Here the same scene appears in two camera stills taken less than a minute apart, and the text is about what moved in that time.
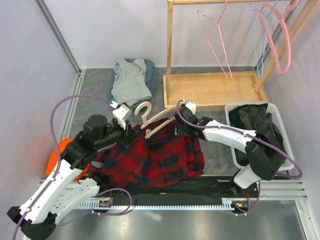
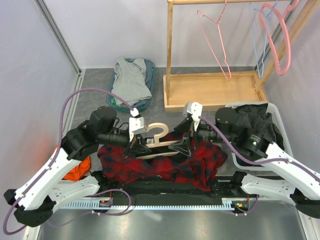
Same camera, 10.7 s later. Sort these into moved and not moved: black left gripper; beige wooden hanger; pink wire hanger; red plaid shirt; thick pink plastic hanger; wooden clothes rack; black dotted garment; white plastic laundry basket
Moved: beige wooden hanger; black left gripper; red plaid shirt
Not moved: wooden clothes rack; thick pink plastic hanger; pink wire hanger; black dotted garment; white plastic laundry basket
